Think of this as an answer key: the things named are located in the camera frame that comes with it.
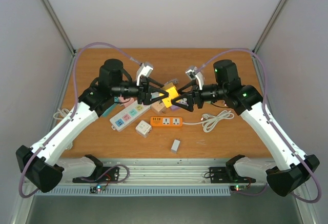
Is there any orange strip white cord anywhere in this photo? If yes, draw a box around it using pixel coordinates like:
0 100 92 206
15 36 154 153
182 110 235 133

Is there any long white power strip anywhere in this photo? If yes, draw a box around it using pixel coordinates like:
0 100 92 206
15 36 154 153
110 101 151 132

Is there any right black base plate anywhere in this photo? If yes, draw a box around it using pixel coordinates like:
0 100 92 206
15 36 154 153
208 167 256 184

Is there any circuit board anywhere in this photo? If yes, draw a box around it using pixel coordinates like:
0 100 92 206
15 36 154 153
230 185 248 192
90 186 106 194

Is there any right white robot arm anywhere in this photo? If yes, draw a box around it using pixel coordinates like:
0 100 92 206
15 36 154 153
171 59 320 197

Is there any white wall charger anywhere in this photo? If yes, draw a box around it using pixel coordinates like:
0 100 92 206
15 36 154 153
171 139 180 154

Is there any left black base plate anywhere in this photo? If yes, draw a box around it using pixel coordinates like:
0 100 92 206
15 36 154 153
72 166 120 184

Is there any teal power strip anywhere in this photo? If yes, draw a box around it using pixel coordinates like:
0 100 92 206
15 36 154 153
102 97 119 117

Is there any yellow cube socket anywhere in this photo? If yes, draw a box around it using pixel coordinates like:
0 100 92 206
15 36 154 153
160 83 179 108

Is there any orange power strip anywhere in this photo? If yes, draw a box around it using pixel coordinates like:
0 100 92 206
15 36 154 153
150 116 183 128

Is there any white cube socket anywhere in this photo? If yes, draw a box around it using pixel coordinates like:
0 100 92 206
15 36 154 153
135 120 152 138

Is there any beige cube socket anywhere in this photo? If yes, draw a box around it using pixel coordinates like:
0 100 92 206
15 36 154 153
151 101 166 114

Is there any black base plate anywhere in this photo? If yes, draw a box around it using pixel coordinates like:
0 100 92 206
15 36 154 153
72 166 120 184
208 167 256 184

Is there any aluminium rail frame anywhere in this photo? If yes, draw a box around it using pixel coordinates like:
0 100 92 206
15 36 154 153
23 158 305 186

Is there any grey slotted cable duct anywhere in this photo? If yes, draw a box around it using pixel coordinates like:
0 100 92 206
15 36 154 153
35 186 231 197

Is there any left circuit board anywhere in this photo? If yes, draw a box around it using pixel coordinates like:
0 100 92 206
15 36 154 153
90 186 106 194

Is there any right circuit board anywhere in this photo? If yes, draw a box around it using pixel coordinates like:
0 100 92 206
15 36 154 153
230 185 248 192

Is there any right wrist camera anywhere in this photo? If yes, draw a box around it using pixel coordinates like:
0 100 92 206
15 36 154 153
185 66 204 90

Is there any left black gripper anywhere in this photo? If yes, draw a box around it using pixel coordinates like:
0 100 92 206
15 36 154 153
113 77 169 106

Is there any pink cube socket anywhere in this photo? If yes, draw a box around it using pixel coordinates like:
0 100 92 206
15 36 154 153
118 97 135 108

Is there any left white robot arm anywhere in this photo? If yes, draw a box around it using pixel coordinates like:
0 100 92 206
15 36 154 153
16 59 168 193

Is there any purple power strip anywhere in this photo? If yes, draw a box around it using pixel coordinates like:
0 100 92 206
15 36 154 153
170 98 190 111

